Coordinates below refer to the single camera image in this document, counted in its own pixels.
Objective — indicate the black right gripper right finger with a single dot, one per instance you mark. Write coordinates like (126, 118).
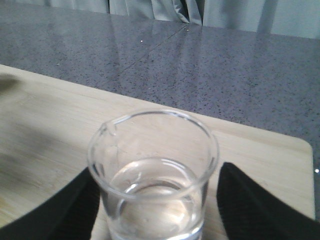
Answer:
(249, 212)

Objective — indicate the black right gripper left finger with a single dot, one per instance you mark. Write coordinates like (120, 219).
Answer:
(68, 215)

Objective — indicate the clear glass beaker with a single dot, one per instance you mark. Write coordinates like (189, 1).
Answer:
(153, 169)

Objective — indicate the wooden cutting board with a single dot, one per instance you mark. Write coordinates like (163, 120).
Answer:
(47, 124)

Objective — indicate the grey curtain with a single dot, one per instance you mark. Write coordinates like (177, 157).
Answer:
(297, 18)

